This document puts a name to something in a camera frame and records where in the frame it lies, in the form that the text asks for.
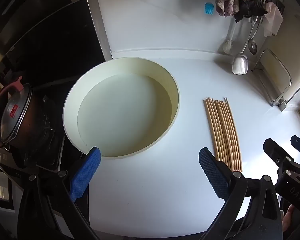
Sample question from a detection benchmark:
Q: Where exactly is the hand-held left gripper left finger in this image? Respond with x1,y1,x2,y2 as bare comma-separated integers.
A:
17,146,102,240

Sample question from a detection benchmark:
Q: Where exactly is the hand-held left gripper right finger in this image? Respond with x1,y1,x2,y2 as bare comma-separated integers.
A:
199,147,283,240

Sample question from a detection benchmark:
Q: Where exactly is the bundle of wooden chopsticks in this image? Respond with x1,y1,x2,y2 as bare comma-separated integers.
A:
203,97,243,172

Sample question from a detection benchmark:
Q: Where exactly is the round white tray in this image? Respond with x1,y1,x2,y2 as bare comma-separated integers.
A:
62,57,180,158

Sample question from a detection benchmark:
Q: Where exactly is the person's right hand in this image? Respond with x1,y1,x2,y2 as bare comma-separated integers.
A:
282,204,294,231

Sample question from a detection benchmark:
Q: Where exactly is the black gas stove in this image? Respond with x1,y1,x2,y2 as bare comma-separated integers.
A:
0,80,67,180

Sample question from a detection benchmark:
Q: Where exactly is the dark cooking pot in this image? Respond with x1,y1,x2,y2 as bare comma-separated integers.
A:
0,90,57,155

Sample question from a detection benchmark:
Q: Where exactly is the metal spatula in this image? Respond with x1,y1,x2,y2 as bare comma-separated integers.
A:
232,17,257,75

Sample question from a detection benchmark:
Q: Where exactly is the metal ladle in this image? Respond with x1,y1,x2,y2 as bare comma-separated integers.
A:
248,17,263,55

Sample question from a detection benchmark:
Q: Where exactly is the white plastic spoon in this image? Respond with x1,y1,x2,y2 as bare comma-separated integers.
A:
223,17,237,54

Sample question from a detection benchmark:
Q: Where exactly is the pale pink cloth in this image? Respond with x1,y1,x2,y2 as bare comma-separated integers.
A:
262,2,283,37

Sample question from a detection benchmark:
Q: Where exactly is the black cloth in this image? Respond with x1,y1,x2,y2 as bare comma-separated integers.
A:
234,0,268,23

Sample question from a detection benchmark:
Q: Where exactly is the metal wire rack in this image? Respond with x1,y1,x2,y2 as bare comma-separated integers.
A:
252,49,300,111

